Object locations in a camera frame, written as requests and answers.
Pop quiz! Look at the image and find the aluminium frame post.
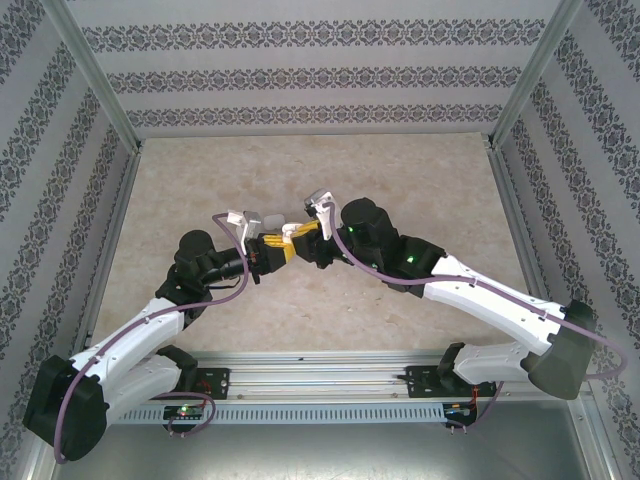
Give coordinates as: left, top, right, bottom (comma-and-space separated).
42, 0, 144, 151
489, 0, 586, 151

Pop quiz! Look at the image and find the long purple arm cable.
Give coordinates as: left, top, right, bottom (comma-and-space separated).
53, 212, 251, 465
322, 199, 629, 381

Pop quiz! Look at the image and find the aluminium side rail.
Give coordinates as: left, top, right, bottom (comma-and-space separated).
489, 144, 624, 480
19, 142, 146, 480

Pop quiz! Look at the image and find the long purple right arm cable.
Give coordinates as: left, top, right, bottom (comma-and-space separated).
322, 199, 629, 381

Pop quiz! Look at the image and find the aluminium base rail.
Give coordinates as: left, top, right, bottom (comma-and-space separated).
144, 350, 591, 401

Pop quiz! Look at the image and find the small circuit board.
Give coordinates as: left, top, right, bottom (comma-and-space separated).
163, 404, 207, 422
442, 402, 479, 420

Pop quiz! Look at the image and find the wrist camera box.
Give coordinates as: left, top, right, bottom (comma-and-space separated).
303, 188, 337, 240
226, 207, 264, 254

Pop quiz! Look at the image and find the white slotted cable duct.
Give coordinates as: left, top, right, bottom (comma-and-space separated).
107, 401, 447, 427

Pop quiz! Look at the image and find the long purple left arm cable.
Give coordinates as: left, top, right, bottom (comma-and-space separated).
53, 212, 251, 465

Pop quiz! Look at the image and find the short purple cable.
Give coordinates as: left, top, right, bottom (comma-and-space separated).
467, 374, 505, 437
167, 396, 217, 440

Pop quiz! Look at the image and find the grey metal shelf panel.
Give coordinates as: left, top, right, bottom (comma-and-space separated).
49, 399, 609, 480

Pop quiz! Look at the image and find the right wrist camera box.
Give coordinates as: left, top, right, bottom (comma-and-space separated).
303, 188, 337, 240

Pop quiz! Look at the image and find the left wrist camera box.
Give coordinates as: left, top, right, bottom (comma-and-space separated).
226, 207, 264, 254

